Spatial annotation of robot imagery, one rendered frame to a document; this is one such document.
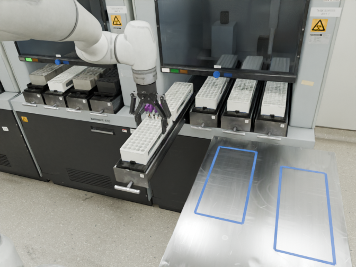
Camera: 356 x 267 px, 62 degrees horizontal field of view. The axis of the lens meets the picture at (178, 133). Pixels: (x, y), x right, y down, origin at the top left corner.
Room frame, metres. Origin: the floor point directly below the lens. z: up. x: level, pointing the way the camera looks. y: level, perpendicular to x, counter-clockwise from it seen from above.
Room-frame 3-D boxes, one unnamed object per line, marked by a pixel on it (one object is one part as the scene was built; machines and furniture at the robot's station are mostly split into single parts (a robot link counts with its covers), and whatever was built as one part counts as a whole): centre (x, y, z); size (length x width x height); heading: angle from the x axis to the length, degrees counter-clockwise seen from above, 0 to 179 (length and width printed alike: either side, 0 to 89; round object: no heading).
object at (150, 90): (1.03, 0.11, 1.01); 0.08 x 0.07 x 0.09; 69
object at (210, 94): (1.36, -0.19, 0.83); 0.30 x 0.10 x 0.06; 159
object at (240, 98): (1.31, -0.33, 0.83); 0.30 x 0.10 x 0.06; 159
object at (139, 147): (0.99, 0.12, 0.83); 0.30 x 0.10 x 0.06; 159
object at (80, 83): (1.53, 0.50, 0.85); 0.12 x 0.02 x 0.06; 69
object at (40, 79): (1.64, 0.79, 0.85); 0.12 x 0.02 x 0.06; 69
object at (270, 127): (1.38, -0.52, 0.78); 0.73 x 0.14 x 0.09; 159
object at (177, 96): (1.29, 0.00, 0.83); 0.30 x 0.10 x 0.06; 159
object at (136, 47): (1.03, 0.12, 1.20); 0.13 x 0.11 x 0.16; 74
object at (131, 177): (1.12, 0.07, 0.78); 0.73 x 0.14 x 0.09; 159
